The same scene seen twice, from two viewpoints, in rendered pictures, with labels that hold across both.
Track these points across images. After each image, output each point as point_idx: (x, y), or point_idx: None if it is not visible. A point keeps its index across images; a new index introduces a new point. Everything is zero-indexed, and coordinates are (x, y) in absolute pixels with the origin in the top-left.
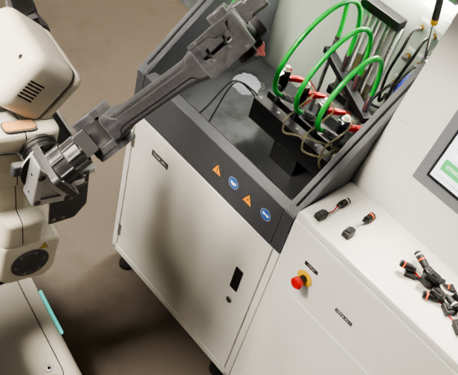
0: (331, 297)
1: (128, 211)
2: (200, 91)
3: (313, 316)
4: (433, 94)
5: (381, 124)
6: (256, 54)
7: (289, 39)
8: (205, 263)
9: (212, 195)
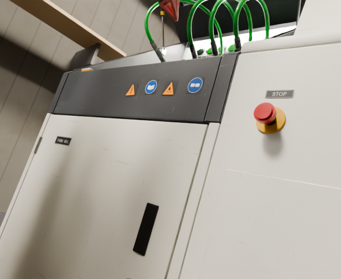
0: (333, 110)
1: (2, 248)
2: None
3: (305, 180)
4: (324, 4)
5: (288, 34)
6: (174, 4)
7: None
8: (95, 243)
9: (120, 126)
